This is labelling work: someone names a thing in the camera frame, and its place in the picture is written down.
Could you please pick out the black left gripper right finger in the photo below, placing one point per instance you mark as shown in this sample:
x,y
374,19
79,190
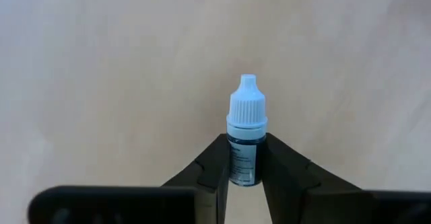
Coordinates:
x,y
283,177

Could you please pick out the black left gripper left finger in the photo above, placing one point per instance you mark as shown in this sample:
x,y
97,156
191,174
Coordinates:
x,y
212,173

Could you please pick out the small blue-label dropper bottle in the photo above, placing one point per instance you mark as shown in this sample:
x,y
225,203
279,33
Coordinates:
x,y
247,106

